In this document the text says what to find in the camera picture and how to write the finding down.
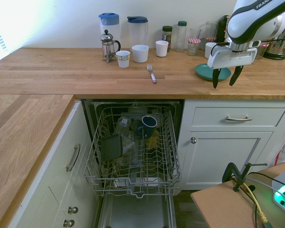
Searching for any yellow item in rack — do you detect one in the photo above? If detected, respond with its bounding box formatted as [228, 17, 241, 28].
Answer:
[146, 132, 161, 150]

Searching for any steel dishwasher door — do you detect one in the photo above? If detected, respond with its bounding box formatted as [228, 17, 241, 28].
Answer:
[97, 193, 177, 228]

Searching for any black cable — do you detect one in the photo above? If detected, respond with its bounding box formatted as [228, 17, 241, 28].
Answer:
[230, 171, 285, 228]

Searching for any black square container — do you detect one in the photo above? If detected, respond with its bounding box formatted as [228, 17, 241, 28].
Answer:
[101, 133, 123, 162]

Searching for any clear pitcher with light-blue lid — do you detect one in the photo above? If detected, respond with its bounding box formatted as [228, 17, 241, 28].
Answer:
[98, 12, 121, 48]

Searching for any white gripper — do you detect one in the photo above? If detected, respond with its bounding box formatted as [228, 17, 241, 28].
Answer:
[207, 47, 258, 89]

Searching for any clear glass with label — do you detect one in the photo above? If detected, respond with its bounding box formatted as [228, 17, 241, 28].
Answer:
[115, 115, 134, 136]

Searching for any metal bar drawer handle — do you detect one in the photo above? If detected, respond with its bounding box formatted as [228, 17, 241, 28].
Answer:
[226, 116, 253, 122]
[66, 143, 81, 172]

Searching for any glass jar red checked lid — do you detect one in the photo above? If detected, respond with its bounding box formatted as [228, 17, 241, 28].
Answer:
[254, 42, 269, 60]
[199, 37, 217, 50]
[187, 38, 202, 57]

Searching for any spice jar with dark lid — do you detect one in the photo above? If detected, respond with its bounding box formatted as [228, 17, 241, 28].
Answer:
[161, 25, 173, 52]

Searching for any metal fork with white handle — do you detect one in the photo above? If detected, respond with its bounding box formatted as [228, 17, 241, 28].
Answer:
[146, 64, 158, 84]

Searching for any yellow cable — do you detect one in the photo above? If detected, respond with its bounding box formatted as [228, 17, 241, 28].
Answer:
[241, 181, 269, 224]

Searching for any grey cable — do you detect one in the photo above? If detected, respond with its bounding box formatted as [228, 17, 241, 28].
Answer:
[242, 178, 280, 194]

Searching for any clear pitcher with dark-blue lid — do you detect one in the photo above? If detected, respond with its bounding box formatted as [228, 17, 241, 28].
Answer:
[126, 16, 149, 52]

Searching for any teal plate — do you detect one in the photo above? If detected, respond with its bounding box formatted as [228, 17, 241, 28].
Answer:
[195, 63, 232, 82]

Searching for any grey wire dishwasher rack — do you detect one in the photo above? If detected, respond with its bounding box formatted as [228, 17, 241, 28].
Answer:
[83, 101, 182, 200]

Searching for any dark blue mug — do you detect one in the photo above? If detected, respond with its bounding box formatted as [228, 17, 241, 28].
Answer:
[136, 115, 158, 139]

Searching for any glass French press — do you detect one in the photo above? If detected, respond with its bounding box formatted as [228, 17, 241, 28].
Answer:
[100, 29, 122, 64]

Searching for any brown wooden mounting board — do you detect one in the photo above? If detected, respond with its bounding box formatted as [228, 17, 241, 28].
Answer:
[190, 160, 285, 228]

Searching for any large empty glass jar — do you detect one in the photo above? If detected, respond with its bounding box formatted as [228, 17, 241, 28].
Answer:
[205, 21, 219, 39]

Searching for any white mug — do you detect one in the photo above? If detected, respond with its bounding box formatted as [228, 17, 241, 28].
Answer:
[204, 42, 219, 59]

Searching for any clear bottle with green cap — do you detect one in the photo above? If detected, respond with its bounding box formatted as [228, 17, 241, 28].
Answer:
[175, 20, 188, 53]

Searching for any black tall appliance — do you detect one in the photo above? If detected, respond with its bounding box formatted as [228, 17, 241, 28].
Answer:
[216, 15, 230, 44]

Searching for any white cup with patterned band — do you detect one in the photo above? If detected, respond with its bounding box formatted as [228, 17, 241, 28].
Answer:
[115, 50, 131, 69]

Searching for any large plain white cup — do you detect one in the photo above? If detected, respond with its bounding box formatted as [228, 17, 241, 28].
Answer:
[132, 44, 150, 64]

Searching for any tall clear drinking glass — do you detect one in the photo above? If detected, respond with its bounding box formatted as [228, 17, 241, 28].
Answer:
[189, 28, 202, 40]

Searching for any stainless steel kettle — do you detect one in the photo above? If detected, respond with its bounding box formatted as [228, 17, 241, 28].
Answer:
[263, 19, 285, 60]

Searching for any small plain white cup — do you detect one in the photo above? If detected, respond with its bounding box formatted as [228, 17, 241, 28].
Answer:
[155, 40, 170, 57]

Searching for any black metal clamp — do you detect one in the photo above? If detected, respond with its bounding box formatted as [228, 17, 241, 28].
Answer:
[221, 162, 268, 193]

